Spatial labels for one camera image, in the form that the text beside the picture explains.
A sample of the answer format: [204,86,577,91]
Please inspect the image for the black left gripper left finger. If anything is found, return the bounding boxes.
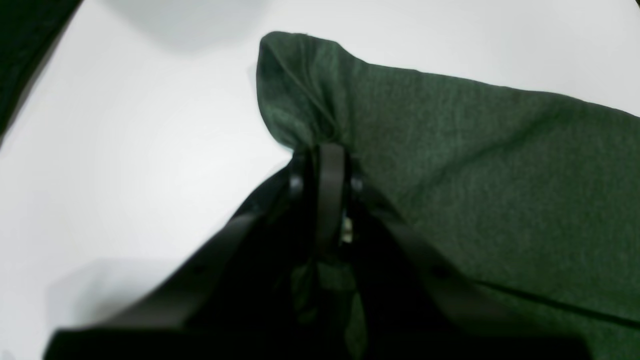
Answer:
[240,150,317,260]

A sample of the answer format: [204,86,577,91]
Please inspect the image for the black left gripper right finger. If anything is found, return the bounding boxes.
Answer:
[316,144,401,258]

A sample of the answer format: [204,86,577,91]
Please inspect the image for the dark green long-sleeve shirt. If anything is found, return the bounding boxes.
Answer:
[256,32,640,360]

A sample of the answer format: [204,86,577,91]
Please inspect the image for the black garment on right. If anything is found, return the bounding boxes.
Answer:
[0,0,82,139]

